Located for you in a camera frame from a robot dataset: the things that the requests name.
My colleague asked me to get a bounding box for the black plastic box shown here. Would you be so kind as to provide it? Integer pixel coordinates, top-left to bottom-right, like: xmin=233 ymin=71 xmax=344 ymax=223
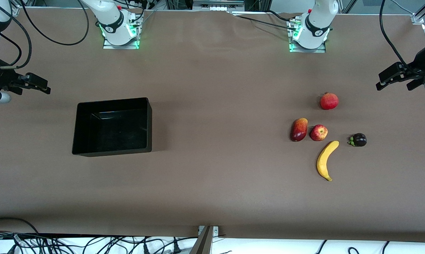
xmin=72 ymin=97 xmax=153 ymax=157

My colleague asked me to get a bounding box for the red apple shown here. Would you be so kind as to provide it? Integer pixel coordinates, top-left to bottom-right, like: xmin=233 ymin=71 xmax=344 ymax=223
xmin=310 ymin=125 xmax=328 ymax=141

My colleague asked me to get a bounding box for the yellow banana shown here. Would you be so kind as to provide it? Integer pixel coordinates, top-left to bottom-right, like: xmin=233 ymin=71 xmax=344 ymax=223
xmin=316 ymin=140 xmax=340 ymax=182

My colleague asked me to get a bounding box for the red pomegranate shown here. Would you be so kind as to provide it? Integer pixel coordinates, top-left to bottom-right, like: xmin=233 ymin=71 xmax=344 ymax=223
xmin=320 ymin=92 xmax=339 ymax=110

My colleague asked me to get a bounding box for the dark purple mangosteen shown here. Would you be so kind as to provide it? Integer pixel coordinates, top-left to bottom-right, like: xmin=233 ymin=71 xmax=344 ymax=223
xmin=348 ymin=133 xmax=367 ymax=147

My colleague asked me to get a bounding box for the red mango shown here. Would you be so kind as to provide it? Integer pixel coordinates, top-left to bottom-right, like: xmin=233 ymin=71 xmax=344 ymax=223
xmin=290 ymin=118 xmax=309 ymax=142

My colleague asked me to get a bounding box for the grey power strip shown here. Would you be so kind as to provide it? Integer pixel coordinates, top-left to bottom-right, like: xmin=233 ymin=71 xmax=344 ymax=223
xmin=192 ymin=0 xmax=245 ymax=12

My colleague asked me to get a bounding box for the black looping right arm cable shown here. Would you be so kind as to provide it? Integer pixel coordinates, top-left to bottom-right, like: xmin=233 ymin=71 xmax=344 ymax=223
xmin=20 ymin=0 xmax=90 ymax=46

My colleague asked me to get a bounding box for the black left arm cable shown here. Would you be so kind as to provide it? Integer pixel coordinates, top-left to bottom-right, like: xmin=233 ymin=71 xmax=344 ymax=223
xmin=380 ymin=0 xmax=424 ymax=76

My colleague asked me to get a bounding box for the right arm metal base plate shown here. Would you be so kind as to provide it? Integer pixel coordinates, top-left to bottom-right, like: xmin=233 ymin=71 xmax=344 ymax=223
xmin=103 ymin=21 xmax=140 ymax=50

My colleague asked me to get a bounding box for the black arched cable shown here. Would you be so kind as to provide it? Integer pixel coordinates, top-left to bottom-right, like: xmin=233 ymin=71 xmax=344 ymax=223
xmin=0 ymin=217 xmax=39 ymax=234

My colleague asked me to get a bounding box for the black cable on table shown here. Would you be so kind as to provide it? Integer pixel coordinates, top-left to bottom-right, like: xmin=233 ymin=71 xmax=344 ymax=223
xmin=230 ymin=11 xmax=298 ymax=30

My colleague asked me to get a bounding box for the dark camera post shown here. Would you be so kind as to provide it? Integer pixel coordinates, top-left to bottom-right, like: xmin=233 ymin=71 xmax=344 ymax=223
xmin=189 ymin=226 xmax=213 ymax=254

